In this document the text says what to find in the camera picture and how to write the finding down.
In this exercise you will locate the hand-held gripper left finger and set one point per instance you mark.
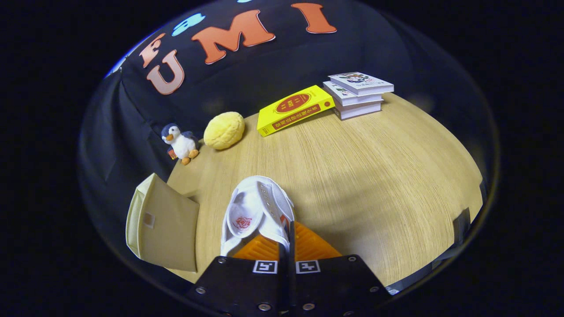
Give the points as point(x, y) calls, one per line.
point(238, 286)

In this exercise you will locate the yellow bread plush toy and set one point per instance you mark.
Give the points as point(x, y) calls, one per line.
point(224, 130)

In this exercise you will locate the white canvas shoe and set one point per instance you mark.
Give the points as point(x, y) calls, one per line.
point(264, 198)

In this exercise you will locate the penguin plush toy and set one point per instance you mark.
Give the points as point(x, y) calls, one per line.
point(181, 143)

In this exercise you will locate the beige fabric storage box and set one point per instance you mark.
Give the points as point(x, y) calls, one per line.
point(169, 224)

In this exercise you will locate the yellow book with red circle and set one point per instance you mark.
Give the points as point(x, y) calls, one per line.
point(293, 108)

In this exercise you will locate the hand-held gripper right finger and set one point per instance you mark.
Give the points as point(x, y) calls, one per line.
point(292, 246)

